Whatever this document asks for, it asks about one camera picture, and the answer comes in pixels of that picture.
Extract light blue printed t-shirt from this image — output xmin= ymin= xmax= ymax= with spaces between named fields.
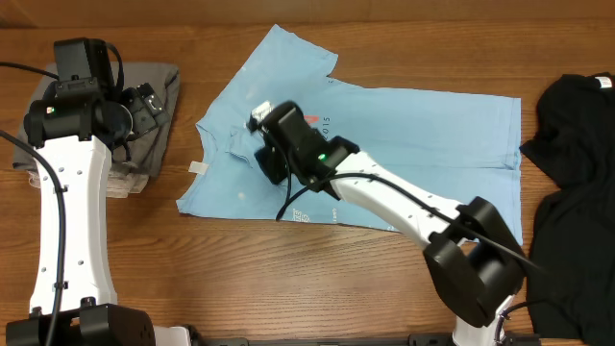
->
xmin=177 ymin=26 xmax=523 ymax=238

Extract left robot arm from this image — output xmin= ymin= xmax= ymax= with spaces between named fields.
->
xmin=1 ymin=37 xmax=170 ymax=346

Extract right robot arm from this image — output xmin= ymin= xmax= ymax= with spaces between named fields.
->
xmin=247 ymin=101 xmax=529 ymax=345

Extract folded grey trousers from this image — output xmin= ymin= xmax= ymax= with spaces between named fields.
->
xmin=12 ymin=61 xmax=182 ymax=179

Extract folded beige garment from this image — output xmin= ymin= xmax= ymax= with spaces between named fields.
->
xmin=27 ymin=167 xmax=151 ymax=200

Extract black garment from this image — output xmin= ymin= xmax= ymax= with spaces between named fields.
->
xmin=520 ymin=72 xmax=614 ymax=345

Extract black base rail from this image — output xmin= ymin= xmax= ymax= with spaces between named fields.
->
xmin=191 ymin=332 xmax=542 ymax=346

